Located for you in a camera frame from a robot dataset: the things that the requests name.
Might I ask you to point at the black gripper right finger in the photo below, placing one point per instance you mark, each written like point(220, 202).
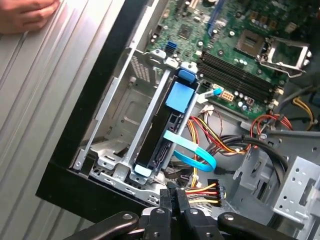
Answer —
point(200, 225)

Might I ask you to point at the hard disk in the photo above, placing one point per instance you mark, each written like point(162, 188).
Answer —
point(180, 96)

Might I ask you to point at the CPU socket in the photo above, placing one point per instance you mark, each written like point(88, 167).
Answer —
point(250, 41)

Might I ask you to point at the metal socket cover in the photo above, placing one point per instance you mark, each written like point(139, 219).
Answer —
point(305, 58)

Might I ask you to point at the open black PC case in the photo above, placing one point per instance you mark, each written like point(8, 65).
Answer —
point(97, 100)

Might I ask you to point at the blue expansion slot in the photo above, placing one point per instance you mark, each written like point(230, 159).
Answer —
point(212, 17)

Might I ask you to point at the metal optical drive cage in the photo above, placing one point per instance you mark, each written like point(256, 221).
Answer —
point(295, 200)

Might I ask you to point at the metal disk bay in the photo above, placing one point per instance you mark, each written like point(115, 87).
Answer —
point(146, 117)

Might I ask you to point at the person's bare hand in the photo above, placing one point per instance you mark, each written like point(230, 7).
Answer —
point(22, 15)

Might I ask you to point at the green motherboard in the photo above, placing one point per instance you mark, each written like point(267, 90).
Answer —
point(225, 32)

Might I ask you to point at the metal locking lever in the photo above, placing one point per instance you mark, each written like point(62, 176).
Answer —
point(298, 73)

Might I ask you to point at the black RAM slot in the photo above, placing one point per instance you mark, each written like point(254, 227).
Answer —
point(237, 80)
point(235, 87)
point(242, 67)
point(240, 74)

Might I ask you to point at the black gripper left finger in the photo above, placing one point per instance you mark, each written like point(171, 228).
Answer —
point(157, 225)

